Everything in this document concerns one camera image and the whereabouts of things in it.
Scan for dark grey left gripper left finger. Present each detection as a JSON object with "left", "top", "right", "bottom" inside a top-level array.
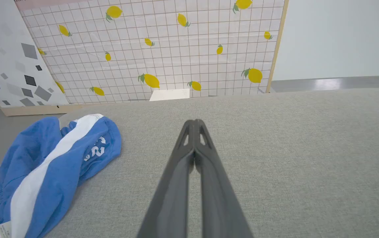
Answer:
[{"left": 137, "top": 120, "right": 195, "bottom": 238}]

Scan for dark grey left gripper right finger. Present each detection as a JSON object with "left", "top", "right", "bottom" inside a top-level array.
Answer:
[{"left": 195, "top": 119, "right": 254, "bottom": 238}]

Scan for blue white Lakers shorts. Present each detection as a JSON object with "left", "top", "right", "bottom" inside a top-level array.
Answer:
[{"left": 0, "top": 114, "right": 122, "bottom": 238}]

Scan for white box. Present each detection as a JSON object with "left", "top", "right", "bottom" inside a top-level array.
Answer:
[{"left": 149, "top": 89, "right": 190, "bottom": 101}]

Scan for grey terrazzo print panel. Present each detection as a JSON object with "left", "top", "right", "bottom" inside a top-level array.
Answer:
[{"left": 0, "top": 0, "right": 84, "bottom": 117}]

